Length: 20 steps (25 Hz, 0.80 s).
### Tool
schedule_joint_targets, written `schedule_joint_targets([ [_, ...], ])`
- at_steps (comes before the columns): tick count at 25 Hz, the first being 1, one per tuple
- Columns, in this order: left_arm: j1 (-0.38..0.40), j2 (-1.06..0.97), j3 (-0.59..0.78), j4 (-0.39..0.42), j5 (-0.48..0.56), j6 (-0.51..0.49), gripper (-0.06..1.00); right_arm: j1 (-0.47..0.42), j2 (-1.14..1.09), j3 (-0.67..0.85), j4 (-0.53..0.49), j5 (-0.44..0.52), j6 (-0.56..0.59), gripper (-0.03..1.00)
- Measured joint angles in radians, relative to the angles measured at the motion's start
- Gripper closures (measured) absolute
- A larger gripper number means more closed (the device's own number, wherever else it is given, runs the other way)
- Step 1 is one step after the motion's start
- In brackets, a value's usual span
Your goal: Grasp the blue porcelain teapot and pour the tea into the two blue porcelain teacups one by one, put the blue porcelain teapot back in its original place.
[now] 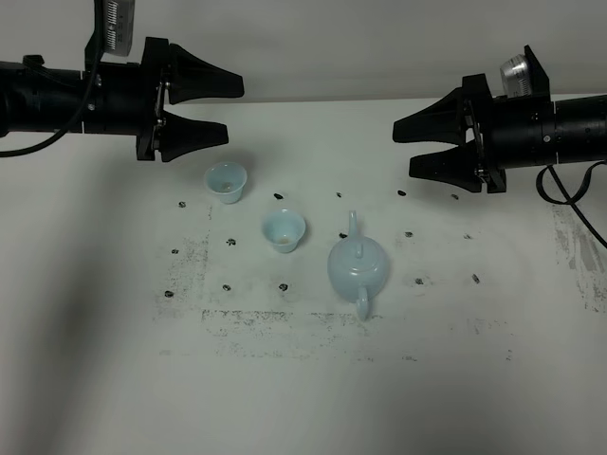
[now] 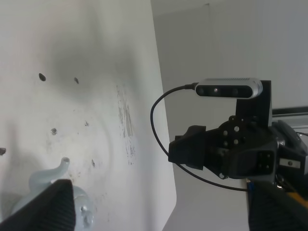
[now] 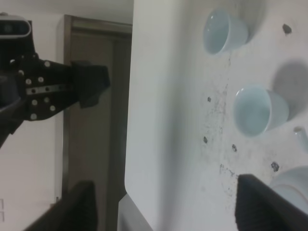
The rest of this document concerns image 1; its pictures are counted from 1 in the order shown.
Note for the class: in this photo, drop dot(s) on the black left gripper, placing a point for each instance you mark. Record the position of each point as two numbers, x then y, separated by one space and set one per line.
129 101

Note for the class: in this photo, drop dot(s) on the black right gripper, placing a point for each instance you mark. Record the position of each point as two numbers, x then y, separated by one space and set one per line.
509 133

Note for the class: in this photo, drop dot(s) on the light blue porcelain teapot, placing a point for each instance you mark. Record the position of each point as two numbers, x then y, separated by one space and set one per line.
357 268

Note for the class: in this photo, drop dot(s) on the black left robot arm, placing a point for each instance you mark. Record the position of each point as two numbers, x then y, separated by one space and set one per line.
42 100

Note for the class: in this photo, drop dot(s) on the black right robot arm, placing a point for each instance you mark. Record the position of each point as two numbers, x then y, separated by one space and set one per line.
580 129

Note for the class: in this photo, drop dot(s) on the far light blue teacup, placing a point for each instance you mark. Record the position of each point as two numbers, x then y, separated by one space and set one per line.
226 180

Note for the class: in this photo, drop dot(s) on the light blue teacup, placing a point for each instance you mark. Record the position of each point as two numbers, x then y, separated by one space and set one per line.
226 180
284 229

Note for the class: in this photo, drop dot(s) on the near light blue teacup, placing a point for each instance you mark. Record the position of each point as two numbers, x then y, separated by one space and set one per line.
284 229

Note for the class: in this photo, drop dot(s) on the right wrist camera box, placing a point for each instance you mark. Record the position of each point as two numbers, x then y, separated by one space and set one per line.
524 76

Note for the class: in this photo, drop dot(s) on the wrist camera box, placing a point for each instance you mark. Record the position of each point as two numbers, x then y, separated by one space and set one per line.
113 29
524 76

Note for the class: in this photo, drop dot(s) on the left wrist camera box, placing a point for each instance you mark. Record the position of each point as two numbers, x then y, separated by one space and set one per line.
113 29

